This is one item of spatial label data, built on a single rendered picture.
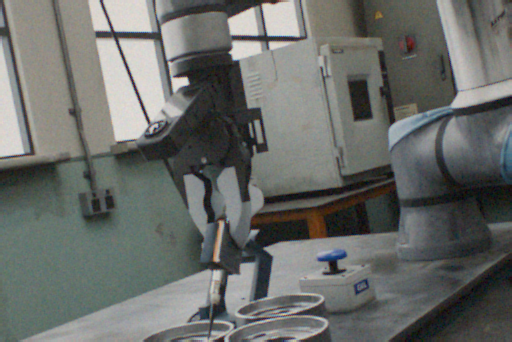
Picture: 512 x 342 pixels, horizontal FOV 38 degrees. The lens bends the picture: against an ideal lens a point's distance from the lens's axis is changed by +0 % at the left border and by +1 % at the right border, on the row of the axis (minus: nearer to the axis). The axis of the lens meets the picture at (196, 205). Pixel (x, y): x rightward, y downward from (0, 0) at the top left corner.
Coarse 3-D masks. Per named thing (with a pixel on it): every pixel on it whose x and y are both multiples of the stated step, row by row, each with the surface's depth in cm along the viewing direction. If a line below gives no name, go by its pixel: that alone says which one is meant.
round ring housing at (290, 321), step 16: (272, 320) 79; (288, 320) 78; (304, 320) 77; (320, 320) 75; (240, 336) 77; (256, 336) 78; (272, 336) 76; (288, 336) 75; (304, 336) 69; (320, 336) 70
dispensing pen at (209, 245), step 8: (224, 208) 82; (208, 224) 81; (216, 224) 80; (208, 232) 80; (216, 232) 80; (208, 240) 80; (216, 240) 79; (208, 248) 79; (208, 256) 79; (208, 264) 79; (216, 264) 79; (216, 272) 79; (224, 272) 79; (216, 280) 79; (216, 288) 78; (216, 296) 78; (216, 304) 78; (208, 328) 77; (208, 336) 77
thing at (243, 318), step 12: (264, 300) 90; (276, 300) 90; (288, 300) 90; (300, 300) 89; (312, 300) 88; (324, 300) 84; (240, 312) 87; (252, 312) 89; (276, 312) 87; (288, 312) 80; (300, 312) 80; (312, 312) 81; (324, 312) 83; (240, 324) 83
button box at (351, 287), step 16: (320, 272) 99; (336, 272) 95; (352, 272) 94; (368, 272) 97; (304, 288) 96; (320, 288) 95; (336, 288) 93; (352, 288) 93; (368, 288) 96; (336, 304) 94; (352, 304) 93
